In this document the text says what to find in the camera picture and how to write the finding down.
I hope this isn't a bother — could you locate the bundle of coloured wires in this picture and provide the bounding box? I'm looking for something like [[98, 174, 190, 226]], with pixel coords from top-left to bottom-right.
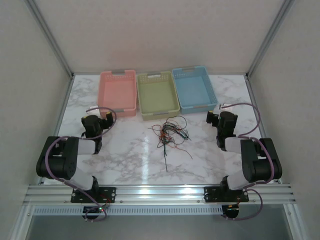
[[169, 126, 192, 141]]

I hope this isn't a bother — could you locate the thin orange wire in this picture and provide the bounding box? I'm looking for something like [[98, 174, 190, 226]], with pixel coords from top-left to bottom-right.
[[156, 131, 176, 141]]

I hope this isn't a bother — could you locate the blue plastic basket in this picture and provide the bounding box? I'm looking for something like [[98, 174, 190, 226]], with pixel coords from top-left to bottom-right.
[[171, 65, 219, 115]]

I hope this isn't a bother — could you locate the pink plastic basket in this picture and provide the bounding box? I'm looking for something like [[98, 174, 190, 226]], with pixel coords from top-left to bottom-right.
[[96, 69, 137, 119]]

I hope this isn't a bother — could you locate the green plastic basket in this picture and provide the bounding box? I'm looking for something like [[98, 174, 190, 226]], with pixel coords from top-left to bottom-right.
[[136, 71, 181, 122]]

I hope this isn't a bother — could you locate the black controller board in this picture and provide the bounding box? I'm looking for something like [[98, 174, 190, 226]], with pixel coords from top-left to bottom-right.
[[221, 204, 241, 221], [83, 205, 106, 223]]

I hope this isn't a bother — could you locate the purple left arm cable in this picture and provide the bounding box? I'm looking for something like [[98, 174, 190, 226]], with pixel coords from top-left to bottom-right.
[[44, 106, 119, 223]]

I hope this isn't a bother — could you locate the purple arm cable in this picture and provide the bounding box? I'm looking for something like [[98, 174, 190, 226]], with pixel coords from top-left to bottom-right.
[[219, 102, 275, 221], [44, 106, 119, 223]]

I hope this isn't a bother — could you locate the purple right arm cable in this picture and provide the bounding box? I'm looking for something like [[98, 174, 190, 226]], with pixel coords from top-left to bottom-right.
[[219, 102, 275, 221]]

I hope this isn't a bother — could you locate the aluminium side rail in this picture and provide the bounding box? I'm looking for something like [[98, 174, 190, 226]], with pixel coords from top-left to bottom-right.
[[37, 74, 75, 186], [244, 74, 281, 185]]

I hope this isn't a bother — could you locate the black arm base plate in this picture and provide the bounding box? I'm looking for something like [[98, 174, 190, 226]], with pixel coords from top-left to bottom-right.
[[70, 186, 117, 204], [203, 186, 250, 204]]

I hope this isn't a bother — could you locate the aluminium mounting rail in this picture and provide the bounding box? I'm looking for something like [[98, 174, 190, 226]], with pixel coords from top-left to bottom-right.
[[23, 184, 297, 205]]

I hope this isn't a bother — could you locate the aluminium frame post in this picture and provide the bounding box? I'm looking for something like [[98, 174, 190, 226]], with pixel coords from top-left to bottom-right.
[[246, 0, 296, 79], [26, 0, 75, 79]]

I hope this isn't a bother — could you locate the slotted white cable duct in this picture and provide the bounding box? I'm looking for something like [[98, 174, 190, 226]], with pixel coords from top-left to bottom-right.
[[32, 205, 224, 216]]

